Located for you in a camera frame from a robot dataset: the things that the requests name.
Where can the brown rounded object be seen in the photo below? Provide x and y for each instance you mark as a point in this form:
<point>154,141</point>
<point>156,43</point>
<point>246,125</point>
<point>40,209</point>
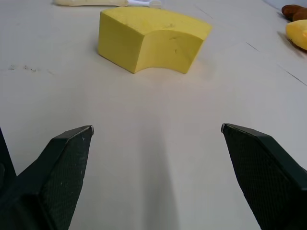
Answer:
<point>295,12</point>

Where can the yellow curved sponge block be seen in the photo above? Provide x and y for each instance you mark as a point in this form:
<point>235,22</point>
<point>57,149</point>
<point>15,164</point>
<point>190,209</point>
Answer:
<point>146,38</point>

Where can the yellow rounded soap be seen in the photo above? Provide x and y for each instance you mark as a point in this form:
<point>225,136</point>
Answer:
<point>298,33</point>

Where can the white toothbrush head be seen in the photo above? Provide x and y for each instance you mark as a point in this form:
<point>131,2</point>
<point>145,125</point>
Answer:
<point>146,3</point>

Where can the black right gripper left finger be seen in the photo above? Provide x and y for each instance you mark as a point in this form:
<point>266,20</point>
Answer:
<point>57,177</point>

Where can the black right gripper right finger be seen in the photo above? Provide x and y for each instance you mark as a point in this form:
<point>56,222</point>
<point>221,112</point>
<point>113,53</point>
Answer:
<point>266,177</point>

